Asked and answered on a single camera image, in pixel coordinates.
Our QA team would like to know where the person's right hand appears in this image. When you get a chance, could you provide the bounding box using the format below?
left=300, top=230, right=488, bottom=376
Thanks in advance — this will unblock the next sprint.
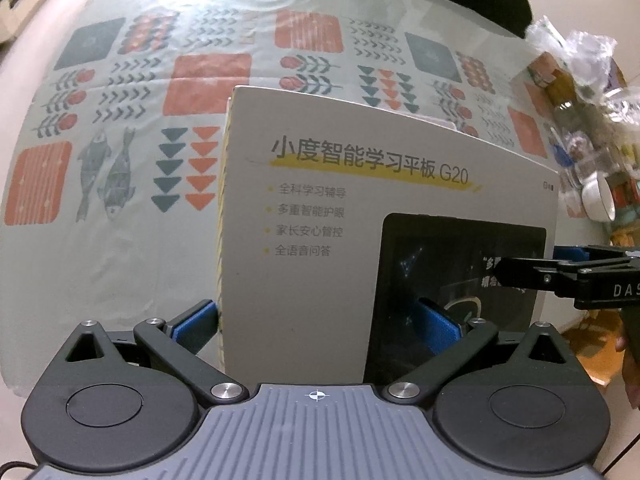
left=616, top=337, right=640, bottom=411

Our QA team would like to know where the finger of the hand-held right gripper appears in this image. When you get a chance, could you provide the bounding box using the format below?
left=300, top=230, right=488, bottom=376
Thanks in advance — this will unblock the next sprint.
left=500, top=258, right=582, bottom=294
left=552, top=245, right=640, bottom=269

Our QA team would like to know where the white tablet product box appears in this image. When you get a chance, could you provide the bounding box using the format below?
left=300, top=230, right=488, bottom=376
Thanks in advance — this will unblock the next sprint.
left=216, top=85, right=560, bottom=384

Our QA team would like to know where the white bowl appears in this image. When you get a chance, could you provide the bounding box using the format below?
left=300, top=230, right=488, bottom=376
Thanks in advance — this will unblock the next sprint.
left=580, top=170, right=617, bottom=222

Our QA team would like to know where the clear plastic bag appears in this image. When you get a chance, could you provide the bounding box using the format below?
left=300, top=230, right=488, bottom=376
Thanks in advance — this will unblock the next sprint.
left=525, top=15, right=619, bottom=92
left=595, top=85, right=640, bottom=162

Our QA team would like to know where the clear drinking glass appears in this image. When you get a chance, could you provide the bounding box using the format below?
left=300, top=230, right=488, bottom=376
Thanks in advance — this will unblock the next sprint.
left=560, top=160, right=597, bottom=197

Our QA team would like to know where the orange drink carton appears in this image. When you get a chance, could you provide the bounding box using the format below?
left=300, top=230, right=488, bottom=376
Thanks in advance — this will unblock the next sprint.
left=529, top=53, right=557, bottom=89

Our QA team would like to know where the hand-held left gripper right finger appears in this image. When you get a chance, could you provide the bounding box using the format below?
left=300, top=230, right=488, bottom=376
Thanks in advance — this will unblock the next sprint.
left=387, top=298, right=574, bottom=404

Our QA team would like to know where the desktop with patterned tablecloth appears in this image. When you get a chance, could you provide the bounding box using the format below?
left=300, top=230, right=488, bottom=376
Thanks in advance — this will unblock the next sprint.
left=0, top=0, right=623, bottom=397

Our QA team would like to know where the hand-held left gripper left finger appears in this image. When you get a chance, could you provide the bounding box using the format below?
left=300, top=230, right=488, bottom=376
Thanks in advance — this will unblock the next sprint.
left=65, top=300, right=249, bottom=406

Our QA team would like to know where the blue plastic utensil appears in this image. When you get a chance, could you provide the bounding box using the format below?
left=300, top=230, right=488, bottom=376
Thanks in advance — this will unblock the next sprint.
left=552, top=132, right=574, bottom=169

